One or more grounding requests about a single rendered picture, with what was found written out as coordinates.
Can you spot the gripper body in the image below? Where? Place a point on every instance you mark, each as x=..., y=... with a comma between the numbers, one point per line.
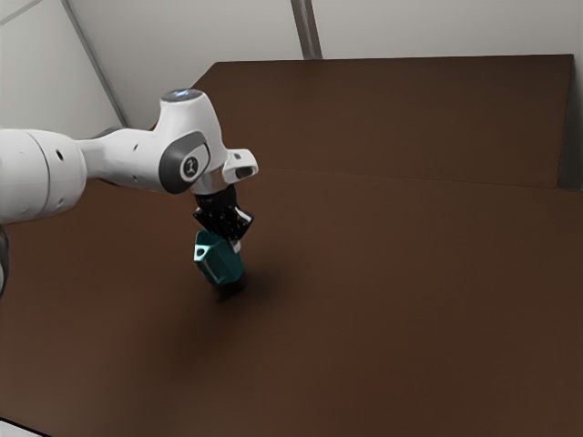
x=220, y=214

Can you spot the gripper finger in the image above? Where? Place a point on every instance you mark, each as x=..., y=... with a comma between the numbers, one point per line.
x=237, y=246

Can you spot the teal faceted mug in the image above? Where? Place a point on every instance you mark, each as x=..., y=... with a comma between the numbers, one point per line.
x=218, y=261

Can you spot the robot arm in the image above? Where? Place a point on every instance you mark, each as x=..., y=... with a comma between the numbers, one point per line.
x=114, y=155

